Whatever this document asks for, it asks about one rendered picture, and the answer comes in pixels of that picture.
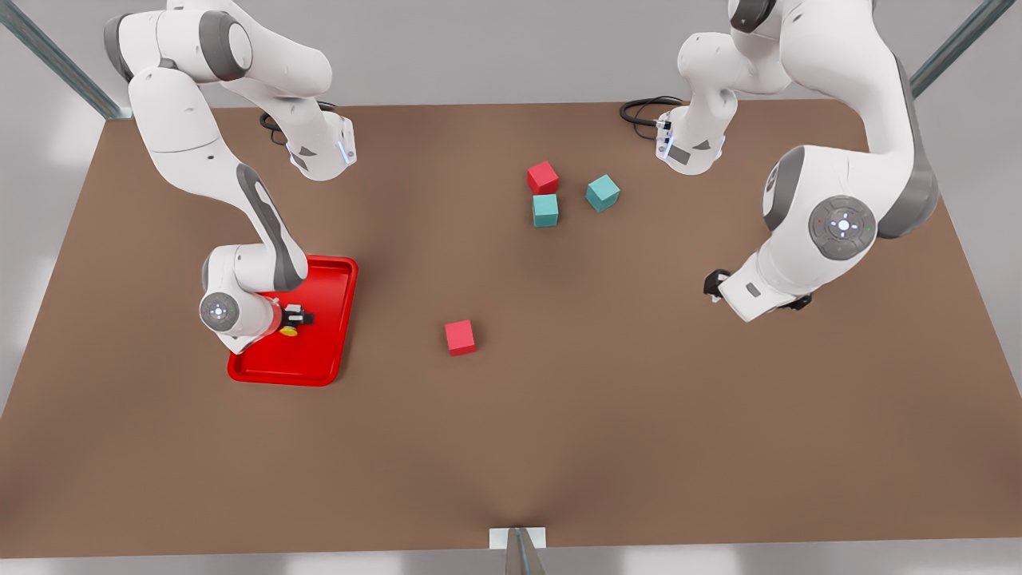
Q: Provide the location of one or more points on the red cube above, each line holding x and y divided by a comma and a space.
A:
543, 177
460, 337

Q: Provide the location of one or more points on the small yellow object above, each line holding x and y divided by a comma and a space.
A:
289, 331

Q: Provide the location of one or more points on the silver frame post with foot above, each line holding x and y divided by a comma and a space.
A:
520, 551

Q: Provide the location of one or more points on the red plastic tray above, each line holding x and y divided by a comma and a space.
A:
319, 351

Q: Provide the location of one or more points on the teal cube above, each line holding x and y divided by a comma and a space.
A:
545, 211
603, 193

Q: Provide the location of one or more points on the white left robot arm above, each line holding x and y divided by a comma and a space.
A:
846, 160

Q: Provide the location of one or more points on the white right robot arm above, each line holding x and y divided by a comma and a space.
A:
184, 120

